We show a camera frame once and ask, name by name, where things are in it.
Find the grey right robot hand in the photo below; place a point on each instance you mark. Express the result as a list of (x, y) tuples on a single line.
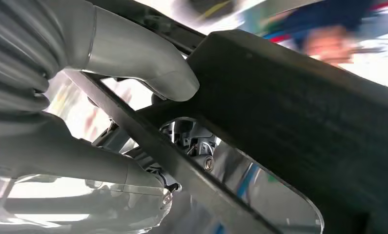
[(51, 155)]

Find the person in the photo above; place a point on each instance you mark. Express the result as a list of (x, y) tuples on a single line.
[(326, 42)]

